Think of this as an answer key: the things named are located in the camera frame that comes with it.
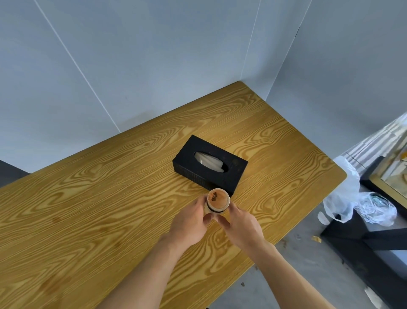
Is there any black metal table frame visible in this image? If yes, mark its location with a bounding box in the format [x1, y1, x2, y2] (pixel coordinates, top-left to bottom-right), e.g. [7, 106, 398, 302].
[320, 156, 407, 309]

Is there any person's left forearm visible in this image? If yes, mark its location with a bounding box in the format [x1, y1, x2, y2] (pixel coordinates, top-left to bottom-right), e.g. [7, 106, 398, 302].
[95, 234, 188, 309]

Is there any white tissue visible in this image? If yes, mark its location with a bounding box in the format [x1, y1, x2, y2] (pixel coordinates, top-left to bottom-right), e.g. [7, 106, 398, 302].
[194, 152, 229, 173]

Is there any person's left hand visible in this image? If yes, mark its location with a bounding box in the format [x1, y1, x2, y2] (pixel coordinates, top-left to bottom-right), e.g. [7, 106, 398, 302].
[167, 195, 215, 248]

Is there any white plastic bag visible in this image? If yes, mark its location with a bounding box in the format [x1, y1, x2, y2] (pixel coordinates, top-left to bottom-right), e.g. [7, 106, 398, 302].
[318, 156, 361, 225]

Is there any clear crumpled plastic bag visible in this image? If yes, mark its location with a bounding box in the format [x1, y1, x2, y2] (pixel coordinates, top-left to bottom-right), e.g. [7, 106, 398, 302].
[354, 192, 398, 227]

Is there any small brown jar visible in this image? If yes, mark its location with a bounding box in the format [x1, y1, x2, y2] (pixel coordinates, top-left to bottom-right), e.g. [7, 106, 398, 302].
[204, 188, 231, 216]

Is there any gold framed glass panel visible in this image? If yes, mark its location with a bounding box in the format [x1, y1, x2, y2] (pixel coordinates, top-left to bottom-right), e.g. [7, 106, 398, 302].
[369, 127, 407, 204]

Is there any person's right forearm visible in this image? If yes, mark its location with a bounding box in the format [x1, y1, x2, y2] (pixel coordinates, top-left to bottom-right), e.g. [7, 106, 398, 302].
[253, 240, 337, 309]

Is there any black tissue box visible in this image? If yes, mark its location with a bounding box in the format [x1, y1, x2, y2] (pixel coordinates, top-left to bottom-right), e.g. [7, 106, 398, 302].
[172, 135, 249, 197]

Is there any person's right hand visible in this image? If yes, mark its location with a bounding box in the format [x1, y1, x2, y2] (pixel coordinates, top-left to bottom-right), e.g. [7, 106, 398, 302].
[214, 201, 266, 257]

